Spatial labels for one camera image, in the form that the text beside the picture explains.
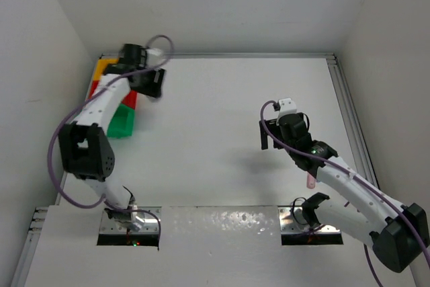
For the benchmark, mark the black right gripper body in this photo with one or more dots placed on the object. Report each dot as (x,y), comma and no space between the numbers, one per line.
(274,125)

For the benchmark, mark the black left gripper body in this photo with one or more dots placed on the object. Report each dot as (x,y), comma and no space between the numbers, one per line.
(150,83)

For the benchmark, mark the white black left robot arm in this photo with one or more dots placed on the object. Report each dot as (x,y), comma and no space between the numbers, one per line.
(84,146)

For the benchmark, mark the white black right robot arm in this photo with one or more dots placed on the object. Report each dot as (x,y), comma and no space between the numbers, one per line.
(396,233)

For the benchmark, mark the red plastic bin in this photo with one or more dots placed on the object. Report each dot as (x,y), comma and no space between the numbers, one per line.
(130,100)

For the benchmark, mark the green plastic bin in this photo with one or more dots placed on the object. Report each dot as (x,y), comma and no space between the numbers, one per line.
(122,123)

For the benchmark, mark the yellow plastic bin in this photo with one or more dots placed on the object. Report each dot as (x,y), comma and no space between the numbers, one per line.
(100,67)

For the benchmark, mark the pink clip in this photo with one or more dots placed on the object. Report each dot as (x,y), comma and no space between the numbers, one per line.
(310,182)

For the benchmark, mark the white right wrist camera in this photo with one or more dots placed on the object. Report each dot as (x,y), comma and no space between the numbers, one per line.
(285,107)

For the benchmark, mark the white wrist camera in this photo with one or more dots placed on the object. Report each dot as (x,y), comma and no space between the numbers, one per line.
(285,107)
(154,56)

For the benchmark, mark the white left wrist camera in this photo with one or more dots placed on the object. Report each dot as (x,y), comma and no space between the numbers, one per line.
(154,56)

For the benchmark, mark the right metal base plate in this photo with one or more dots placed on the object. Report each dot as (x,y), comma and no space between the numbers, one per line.
(292,222)

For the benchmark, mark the metal base plate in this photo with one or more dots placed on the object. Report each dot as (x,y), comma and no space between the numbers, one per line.
(292,222)
(137,223)

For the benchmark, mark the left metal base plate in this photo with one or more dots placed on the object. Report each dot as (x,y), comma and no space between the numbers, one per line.
(137,223)

